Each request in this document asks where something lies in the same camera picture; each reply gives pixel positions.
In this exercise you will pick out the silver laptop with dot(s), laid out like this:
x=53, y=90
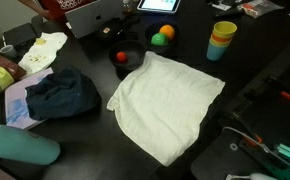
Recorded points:
x=91, y=16

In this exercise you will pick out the small brown glass bottle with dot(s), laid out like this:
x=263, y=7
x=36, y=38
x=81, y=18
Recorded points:
x=127, y=6

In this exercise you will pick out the tablet with lit screen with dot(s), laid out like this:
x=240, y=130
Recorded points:
x=158, y=5

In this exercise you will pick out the black box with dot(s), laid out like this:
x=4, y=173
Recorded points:
x=20, y=33

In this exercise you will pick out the dark red snack bag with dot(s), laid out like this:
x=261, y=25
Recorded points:
x=5, y=62

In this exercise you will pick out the person torso red shirt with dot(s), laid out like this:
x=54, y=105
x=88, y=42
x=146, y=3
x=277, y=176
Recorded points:
x=68, y=5

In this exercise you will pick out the black pegboard base plate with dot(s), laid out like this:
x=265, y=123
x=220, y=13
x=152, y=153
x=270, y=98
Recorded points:
x=278, y=116

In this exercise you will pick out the orange ball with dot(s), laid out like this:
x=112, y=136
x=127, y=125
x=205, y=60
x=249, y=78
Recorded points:
x=167, y=31

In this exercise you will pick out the clear plastic parts bag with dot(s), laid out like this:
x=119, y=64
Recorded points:
x=258, y=7

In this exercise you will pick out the person forearm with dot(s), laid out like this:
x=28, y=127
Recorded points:
x=35, y=6

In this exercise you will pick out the dark blue cloth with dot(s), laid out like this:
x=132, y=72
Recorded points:
x=61, y=95

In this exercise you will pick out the small red ball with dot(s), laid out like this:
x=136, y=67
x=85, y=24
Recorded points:
x=121, y=56

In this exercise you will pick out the lavender paper booklet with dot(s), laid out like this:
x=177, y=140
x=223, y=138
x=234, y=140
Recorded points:
x=13, y=106

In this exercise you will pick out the teal water bottle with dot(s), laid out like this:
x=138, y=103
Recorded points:
x=18, y=145

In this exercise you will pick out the white rounded plastic device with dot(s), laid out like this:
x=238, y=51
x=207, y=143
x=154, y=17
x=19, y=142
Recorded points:
x=256, y=176

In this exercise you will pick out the stained white napkin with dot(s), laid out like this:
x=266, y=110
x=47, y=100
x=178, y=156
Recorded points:
x=43, y=51

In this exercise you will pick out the green ball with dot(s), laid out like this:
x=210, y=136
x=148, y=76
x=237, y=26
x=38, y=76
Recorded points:
x=159, y=39

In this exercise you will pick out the white cloth towel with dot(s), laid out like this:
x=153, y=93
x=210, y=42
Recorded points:
x=165, y=100

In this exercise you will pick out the empty black bowl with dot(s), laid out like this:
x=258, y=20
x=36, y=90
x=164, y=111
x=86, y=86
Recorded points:
x=135, y=53

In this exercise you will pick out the black fruit bowl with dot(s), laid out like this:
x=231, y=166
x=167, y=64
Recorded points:
x=149, y=32

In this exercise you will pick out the black pouch orange tag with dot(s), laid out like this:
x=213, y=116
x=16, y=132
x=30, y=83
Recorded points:
x=115, y=30

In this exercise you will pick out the black remote control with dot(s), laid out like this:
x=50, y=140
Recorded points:
x=228, y=14

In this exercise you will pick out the small grey cup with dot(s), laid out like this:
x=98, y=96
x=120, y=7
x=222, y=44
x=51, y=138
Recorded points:
x=8, y=51

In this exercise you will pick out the lime plastic cup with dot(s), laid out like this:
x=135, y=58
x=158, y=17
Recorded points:
x=217, y=43

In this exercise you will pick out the yellow plastic cup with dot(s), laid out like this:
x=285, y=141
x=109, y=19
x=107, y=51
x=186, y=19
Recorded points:
x=224, y=29

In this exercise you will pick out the black rounded mat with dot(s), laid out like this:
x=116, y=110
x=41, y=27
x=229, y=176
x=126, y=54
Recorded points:
x=218, y=160

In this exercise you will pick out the orange plastic cup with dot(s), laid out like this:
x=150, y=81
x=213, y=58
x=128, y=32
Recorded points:
x=220, y=39

